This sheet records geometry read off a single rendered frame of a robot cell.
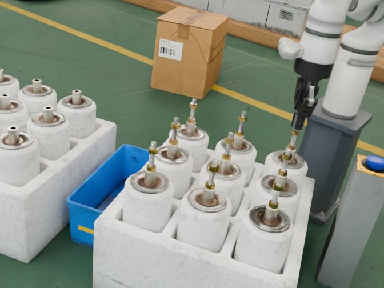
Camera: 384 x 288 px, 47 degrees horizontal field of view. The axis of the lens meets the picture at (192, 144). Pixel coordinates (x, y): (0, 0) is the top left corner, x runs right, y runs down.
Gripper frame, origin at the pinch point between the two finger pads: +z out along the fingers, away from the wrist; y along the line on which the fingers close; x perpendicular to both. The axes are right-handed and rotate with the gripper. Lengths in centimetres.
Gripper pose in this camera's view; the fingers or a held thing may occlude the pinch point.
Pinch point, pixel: (298, 120)
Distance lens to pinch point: 97.5
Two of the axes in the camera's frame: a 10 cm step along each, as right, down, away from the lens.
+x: -9.9, -1.5, 0.1
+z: -1.3, 8.7, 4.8
